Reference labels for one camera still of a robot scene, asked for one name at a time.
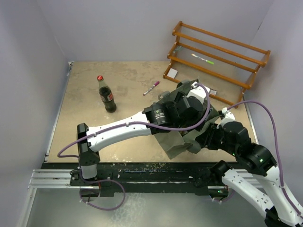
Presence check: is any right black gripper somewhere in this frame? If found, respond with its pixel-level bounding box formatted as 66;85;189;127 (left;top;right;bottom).
195;122;238;156

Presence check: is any green canvas bag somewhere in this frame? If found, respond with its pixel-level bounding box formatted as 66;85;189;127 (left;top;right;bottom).
154;79;219;159

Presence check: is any glass cola bottle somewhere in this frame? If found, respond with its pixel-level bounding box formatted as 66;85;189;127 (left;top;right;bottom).
97;75;116;113

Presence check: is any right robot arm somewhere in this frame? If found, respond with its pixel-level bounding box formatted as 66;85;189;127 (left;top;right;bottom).
196;121;303;227

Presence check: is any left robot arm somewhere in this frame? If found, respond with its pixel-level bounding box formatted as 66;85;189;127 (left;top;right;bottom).
77;95;210;185

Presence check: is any small red white packet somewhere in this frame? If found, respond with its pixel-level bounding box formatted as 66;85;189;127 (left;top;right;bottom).
210;89;217;96

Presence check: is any green marker pen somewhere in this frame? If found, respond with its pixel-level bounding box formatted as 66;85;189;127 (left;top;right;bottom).
191;53;214;65

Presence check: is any wooden shelf rack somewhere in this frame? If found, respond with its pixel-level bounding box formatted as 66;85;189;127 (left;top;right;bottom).
162;20;271;109

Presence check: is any white card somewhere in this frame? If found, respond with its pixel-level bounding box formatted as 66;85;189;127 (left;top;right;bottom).
167;68;178;79

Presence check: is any purple marker pen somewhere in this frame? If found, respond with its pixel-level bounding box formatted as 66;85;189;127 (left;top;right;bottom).
143;81;160;96

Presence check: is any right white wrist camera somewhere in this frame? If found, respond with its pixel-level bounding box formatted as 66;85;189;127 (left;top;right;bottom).
217;107;235;128

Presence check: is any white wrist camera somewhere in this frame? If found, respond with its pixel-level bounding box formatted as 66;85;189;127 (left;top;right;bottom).
187;82;206;104
217;107;235;128

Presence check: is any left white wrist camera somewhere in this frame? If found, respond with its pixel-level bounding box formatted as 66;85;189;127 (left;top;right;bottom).
187;82;206;104

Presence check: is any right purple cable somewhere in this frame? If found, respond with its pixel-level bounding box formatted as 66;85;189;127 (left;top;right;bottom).
210;100;303;216

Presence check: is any purple cable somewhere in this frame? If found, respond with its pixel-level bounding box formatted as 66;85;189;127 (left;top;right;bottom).
210;100;303;216
57;82;211;210

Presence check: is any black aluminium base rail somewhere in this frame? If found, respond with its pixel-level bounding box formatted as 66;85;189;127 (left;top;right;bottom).
28;162;272;197

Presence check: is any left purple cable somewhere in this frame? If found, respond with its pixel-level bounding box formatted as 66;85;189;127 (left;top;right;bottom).
57;82;211;210

